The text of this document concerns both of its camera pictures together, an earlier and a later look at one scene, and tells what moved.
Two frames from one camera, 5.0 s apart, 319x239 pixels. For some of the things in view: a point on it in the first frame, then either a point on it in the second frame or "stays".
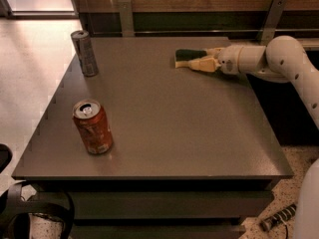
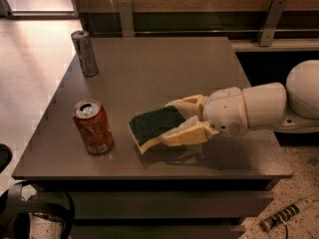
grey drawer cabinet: x=150 y=150 stays
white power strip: x=278 y=217 stays
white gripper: x=228 y=61 to x=224 y=112
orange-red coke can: x=94 y=125 stays
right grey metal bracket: x=271 y=20 stays
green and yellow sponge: x=183 y=56 to x=154 y=124
